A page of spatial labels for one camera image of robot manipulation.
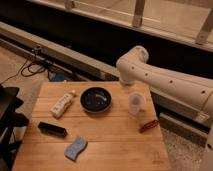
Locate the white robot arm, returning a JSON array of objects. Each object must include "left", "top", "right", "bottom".
[{"left": 116, "top": 46, "right": 213, "bottom": 118}]

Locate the dark blue bowl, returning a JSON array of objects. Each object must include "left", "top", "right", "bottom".
[{"left": 80, "top": 87, "right": 112, "bottom": 113}]

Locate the translucent plastic cup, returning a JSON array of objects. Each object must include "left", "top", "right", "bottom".
[{"left": 128, "top": 92, "right": 146, "bottom": 116}]

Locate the blue object on floor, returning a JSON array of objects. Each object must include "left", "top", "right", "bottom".
[{"left": 50, "top": 73, "right": 65, "bottom": 82}]

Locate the wooden folding table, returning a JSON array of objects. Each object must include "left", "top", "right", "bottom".
[{"left": 12, "top": 82, "right": 170, "bottom": 171}]

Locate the white tube bottle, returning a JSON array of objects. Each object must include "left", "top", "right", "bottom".
[{"left": 50, "top": 90, "right": 76, "bottom": 119}]

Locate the brown hair clip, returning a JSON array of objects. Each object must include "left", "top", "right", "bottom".
[{"left": 139, "top": 120, "right": 158, "bottom": 133}]

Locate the blue sponge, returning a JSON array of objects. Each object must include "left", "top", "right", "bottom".
[{"left": 64, "top": 136, "right": 88, "bottom": 161}]

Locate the black rectangular box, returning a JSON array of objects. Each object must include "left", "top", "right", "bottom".
[{"left": 38, "top": 122, "right": 67, "bottom": 137}]

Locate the black chair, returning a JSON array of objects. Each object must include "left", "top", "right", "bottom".
[{"left": 0, "top": 84, "right": 29, "bottom": 170}]

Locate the black floor cable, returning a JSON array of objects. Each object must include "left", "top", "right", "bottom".
[{"left": 0, "top": 57, "right": 54, "bottom": 86}]

